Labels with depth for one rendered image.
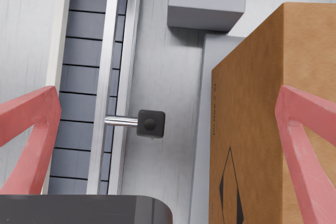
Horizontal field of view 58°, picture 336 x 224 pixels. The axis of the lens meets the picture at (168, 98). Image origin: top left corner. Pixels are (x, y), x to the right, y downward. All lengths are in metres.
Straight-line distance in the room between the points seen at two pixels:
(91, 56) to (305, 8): 0.30
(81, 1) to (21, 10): 0.12
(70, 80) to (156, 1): 0.18
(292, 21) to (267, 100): 0.05
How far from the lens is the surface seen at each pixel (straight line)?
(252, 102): 0.25
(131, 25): 0.44
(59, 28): 0.42
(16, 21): 0.54
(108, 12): 0.36
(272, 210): 0.21
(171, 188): 0.48
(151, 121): 0.30
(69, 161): 0.44
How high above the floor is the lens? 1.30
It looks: 86 degrees down
